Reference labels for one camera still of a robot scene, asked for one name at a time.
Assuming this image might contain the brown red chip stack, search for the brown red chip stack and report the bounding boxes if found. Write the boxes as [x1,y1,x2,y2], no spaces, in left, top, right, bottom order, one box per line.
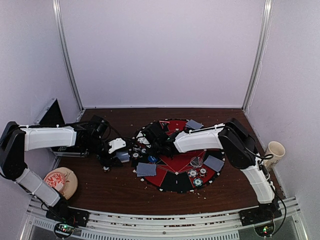
[102,166,110,173]

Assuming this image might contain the grey cards seat two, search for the grey cards seat two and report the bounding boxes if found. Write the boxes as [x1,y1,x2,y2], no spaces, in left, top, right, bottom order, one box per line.
[136,162,157,177]

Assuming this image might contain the grey cards seat six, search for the grey cards seat six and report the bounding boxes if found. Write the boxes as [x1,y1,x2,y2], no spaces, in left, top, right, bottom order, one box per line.
[185,119,204,130]

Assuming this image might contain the blue orange poker chip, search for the blue orange poker chip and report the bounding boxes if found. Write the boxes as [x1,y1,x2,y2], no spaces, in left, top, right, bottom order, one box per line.
[187,169,198,178]

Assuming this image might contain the brown white poker chip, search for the brown white poker chip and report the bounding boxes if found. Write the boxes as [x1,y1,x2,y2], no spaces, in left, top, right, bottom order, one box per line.
[199,168,208,178]

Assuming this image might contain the green blue poker chip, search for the green blue poker chip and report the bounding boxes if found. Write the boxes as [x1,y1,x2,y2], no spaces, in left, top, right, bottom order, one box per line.
[193,178,203,187]

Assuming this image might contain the grey cards seat nine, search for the grey cards seat nine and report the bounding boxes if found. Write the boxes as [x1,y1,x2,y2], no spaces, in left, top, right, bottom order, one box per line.
[203,155,225,172]

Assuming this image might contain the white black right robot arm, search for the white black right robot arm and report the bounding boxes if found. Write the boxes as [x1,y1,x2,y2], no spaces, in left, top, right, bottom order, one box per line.
[143,118,287,225]

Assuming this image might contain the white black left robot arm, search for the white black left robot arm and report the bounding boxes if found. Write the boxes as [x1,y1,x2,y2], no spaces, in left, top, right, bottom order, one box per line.
[0,116,126,222]

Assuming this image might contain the blue small blind button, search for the blue small blind button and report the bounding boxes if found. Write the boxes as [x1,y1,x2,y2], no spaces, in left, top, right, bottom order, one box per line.
[147,155,159,163]

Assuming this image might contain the round red black poker mat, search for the round red black poker mat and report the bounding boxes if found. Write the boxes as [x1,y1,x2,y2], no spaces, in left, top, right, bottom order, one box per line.
[129,126,226,193]

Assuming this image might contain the clear dealer button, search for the clear dealer button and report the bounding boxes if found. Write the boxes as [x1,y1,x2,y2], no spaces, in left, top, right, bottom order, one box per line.
[190,156,203,168]

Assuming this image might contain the beige red patterned bowl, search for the beige red patterned bowl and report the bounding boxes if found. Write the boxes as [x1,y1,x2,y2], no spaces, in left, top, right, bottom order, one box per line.
[44,167,78,200]

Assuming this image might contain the aluminium poker case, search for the aluminium poker case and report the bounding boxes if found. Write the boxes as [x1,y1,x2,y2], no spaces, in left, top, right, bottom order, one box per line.
[34,98,89,158]

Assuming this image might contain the beige ceramic mug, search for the beige ceramic mug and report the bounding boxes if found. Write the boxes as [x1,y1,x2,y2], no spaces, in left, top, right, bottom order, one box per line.
[263,141,286,172]

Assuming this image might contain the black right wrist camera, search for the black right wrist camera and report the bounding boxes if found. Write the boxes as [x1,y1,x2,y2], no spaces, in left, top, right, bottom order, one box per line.
[142,123,168,144]

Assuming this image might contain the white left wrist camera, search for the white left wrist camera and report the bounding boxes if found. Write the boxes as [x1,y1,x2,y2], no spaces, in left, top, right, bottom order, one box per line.
[107,138,126,154]

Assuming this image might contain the aluminium front rail base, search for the aluminium front rail base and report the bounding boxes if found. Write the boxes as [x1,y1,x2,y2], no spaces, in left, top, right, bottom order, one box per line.
[19,196,310,240]

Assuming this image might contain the left aluminium frame post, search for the left aluminium frame post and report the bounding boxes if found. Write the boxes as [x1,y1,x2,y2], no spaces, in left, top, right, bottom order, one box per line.
[52,0,84,112]

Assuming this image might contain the aluminium frame post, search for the aluminium frame post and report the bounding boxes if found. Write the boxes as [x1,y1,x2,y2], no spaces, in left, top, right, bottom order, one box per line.
[241,0,274,113]
[52,0,84,112]

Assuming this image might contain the right aluminium frame post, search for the right aluminium frame post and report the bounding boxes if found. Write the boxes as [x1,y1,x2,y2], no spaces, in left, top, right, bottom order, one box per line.
[241,0,274,113]

